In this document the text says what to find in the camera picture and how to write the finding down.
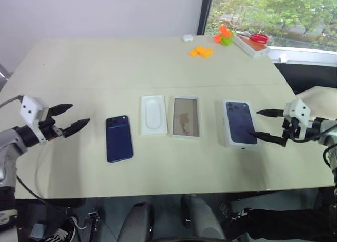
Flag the grey left arm cable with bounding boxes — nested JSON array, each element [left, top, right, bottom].
[[0, 95, 25, 108]]

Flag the dark rounded grey shape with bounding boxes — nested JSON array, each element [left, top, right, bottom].
[[124, 201, 155, 242]]

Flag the dark blue smartphone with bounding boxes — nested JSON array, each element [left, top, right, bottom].
[[105, 115, 134, 164]]

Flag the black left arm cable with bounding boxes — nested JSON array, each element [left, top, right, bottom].
[[15, 173, 69, 207]]

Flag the yellow toy building block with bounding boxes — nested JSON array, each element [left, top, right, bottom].
[[189, 46, 213, 58]]

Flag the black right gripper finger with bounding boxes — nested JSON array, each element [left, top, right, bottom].
[[256, 109, 286, 118], [249, 130, 285, 146]]

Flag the white phone box lid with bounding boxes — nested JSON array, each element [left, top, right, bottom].
[[223, 98, 262, 150]]

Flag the white box with orange face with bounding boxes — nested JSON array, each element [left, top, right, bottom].
[[233, 31, 271, 58]]

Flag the black trouser leg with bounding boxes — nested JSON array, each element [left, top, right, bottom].
[[231, 207, 337, 241]]

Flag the orange toy building block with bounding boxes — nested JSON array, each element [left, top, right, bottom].
[[213, 25, 231, 43]]

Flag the red handled scissors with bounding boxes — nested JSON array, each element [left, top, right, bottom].
[[236, 31, 270, 45]]

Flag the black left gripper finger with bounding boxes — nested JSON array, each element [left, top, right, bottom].
[[62, 118, 91, 138], [49, 103, 74, 117]]

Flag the black and white sneaker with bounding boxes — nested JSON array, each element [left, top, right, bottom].
[[46, 215, 80, 242]]

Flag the green toy building block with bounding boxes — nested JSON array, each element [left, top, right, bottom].
[[220, 29, 235, 47]]

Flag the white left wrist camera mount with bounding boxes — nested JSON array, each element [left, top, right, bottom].
[[20, 95, 51, 145]]

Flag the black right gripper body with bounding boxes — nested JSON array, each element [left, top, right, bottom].
[[281, 115, 314, 148]]

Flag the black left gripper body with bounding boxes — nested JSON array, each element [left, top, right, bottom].
[[38, 107, 66, 142]]

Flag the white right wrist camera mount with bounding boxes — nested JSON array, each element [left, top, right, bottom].
[[285, 98, 311, 140]]

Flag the black window frame post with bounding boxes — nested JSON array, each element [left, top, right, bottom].
[[196, 0, 215, 36]]

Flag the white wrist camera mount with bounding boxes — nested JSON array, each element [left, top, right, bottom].
[[285, 98, 311, 140], [20, 95, 51, 145]]

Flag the white moulded tray insert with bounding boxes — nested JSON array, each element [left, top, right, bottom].
[[140, 95, 169, 136]]

